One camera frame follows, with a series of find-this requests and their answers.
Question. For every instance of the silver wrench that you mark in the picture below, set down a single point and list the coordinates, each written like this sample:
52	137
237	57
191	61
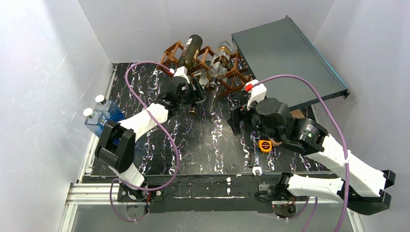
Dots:
256	168

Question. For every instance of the black comb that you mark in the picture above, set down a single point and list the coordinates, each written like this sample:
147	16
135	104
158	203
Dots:
250	160

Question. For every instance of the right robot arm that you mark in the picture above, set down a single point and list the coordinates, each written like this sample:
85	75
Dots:
358	184

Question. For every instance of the clear wine glass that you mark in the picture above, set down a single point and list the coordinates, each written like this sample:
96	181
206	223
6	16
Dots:
214	97

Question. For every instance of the clear square liquor bottle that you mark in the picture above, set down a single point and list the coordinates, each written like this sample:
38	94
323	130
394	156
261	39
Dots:
202	77
219	64

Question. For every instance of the dark green wine bottle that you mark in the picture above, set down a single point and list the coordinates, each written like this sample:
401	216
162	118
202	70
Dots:
190	52

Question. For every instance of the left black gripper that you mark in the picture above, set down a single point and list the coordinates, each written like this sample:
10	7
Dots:
197	86

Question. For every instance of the brown wooden wine rack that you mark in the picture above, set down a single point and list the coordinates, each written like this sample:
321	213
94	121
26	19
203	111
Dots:
232	72

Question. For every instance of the brown wooden board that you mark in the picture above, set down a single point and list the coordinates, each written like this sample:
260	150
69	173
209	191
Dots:
295	113

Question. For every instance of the blue square glass bottle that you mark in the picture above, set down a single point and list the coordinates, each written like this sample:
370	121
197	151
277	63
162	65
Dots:
109	108
95	120

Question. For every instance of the dark grey flat box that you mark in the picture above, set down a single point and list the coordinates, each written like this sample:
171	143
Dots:
281	47

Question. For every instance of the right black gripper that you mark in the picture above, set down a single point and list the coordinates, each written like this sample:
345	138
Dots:
236	116

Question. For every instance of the orange tape measure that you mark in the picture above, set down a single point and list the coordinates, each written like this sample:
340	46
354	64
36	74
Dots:
265	146

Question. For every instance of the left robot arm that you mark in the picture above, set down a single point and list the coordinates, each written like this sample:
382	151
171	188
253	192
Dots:
116	146

